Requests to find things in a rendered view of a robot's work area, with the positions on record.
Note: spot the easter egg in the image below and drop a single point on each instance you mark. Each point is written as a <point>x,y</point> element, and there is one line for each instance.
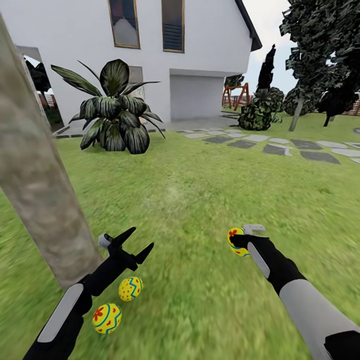
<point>130,288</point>
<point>241,251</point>
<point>107,318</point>

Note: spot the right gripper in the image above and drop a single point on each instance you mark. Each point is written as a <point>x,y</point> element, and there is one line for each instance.
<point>239,240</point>

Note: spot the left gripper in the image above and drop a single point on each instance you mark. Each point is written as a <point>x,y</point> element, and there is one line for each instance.
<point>118,260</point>

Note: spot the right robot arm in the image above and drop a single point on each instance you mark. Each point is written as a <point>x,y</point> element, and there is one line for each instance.
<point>327,332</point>

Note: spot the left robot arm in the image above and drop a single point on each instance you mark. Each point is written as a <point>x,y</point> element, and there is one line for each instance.
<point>57,339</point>

